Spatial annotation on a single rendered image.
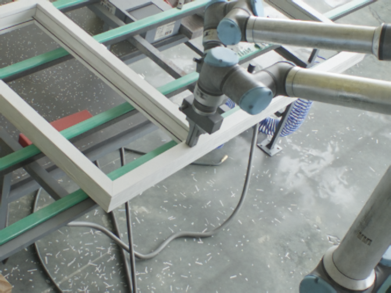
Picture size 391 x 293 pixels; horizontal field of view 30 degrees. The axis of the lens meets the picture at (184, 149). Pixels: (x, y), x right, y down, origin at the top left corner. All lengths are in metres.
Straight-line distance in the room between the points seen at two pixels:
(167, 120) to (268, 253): 1.17
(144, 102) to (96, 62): 0.24
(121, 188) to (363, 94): 0.72
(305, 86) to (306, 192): 1.74
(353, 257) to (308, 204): 1.73
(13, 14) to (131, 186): 0.88
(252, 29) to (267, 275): 1.28
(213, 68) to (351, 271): 0.67
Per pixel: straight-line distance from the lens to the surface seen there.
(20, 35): 3.12
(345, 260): 1.97
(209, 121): 2.14
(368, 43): 2.31
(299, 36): 2.35
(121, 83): 2.48
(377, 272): 2.15
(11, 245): 1.98
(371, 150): 4.18
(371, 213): 1.85
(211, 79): 2.05
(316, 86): 2.00
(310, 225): 3.57
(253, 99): 1.97
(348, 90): 1.95
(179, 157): 2.21
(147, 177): 2.13
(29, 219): 2.03
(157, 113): 2.40
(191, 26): 3.43
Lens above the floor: 2.41
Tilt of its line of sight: 41 degrees down
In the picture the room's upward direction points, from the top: 20 degrees clockwise
